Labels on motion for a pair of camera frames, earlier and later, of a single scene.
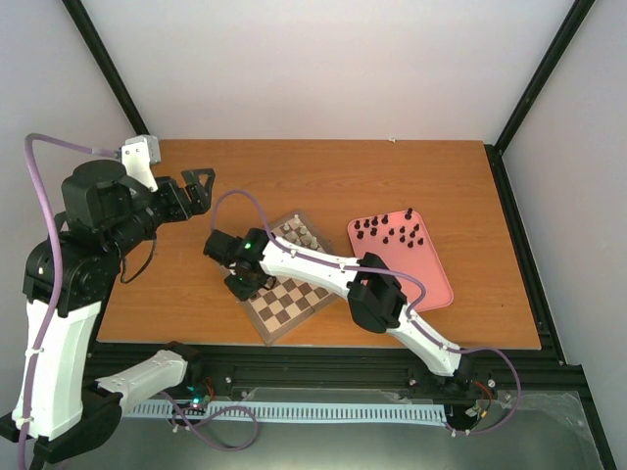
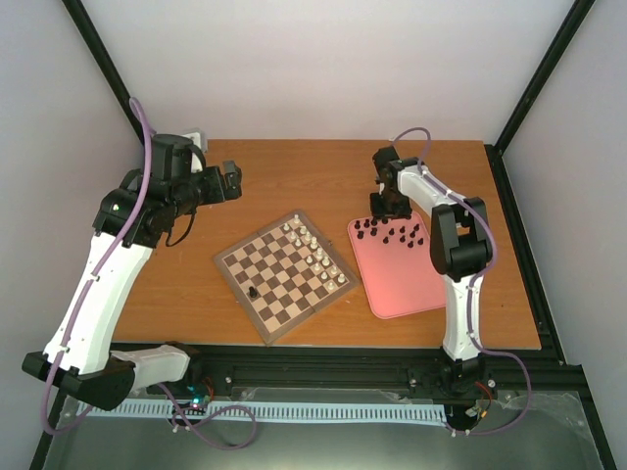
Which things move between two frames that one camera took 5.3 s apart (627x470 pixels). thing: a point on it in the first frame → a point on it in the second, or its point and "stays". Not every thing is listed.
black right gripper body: x=248 y=287 → x=391 y=205
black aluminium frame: x=296 y=368 stays
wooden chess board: x=291 y=303 stays
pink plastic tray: x=406 y=242 stays
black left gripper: x=202 y=199 → x=218 y=192
